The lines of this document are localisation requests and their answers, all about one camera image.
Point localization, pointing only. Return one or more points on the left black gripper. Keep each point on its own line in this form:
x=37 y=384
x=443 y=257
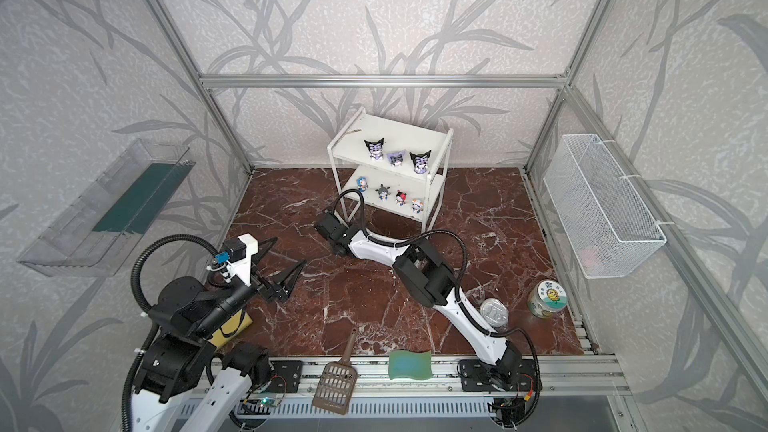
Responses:
x=264 y=287

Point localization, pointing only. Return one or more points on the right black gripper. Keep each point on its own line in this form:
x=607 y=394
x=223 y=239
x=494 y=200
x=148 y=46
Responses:
x=327 y=223

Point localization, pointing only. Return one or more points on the small grey bunny figure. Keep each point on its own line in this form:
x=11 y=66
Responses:
x=383 y=192

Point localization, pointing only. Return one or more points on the red hat Doraemon figure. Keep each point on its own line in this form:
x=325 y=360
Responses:
x=401 y=198

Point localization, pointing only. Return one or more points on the white hooded Doraemon figure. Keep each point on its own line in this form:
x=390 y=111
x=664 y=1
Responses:
x=417 y=205

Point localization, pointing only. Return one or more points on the black Kuromi figure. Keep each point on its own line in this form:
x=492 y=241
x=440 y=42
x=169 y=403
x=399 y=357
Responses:
x=375 y=149

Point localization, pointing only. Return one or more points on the purple striped Kuromi figure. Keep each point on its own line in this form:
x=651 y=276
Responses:
x=396 y=159

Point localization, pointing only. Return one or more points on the purple bat Kuromi figure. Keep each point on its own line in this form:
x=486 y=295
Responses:
x=420 y=162

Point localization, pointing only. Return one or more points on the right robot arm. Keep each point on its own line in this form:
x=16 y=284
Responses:
x=432 y=282

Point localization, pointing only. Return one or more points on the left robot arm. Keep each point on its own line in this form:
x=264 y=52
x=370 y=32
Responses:
x=178 y=349

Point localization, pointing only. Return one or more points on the white two-tier metal shelf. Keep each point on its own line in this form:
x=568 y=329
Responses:
x=396 y=167

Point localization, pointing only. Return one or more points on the yellow green sponge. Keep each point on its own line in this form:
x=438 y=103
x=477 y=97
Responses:
x=230 y=329

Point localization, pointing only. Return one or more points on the small circuit board with LED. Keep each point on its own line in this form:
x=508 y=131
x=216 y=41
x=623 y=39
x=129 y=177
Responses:
x=260 y=405

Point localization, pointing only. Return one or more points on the brown plastic litter scoop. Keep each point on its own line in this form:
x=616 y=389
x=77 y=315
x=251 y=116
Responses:
x=337 y=381

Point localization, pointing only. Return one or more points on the green wavy sponge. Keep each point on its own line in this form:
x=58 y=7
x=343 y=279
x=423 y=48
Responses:
x=416 y=366

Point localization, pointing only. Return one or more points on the silver tin can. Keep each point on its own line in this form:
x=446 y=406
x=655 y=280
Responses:
x=495 y=313

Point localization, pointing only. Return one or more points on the round tape roll cartoon label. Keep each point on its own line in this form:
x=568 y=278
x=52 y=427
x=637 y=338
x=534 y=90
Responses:
x=547 y=299

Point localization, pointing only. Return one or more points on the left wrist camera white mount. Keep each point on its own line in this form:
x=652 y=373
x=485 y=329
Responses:
x=233 y=262

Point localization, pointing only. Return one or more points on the clear plastic wall tray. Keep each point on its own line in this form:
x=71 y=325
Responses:
x=94 y=236

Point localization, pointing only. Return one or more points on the white wire mesh basket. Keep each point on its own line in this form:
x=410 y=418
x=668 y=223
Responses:
x=608 y=225

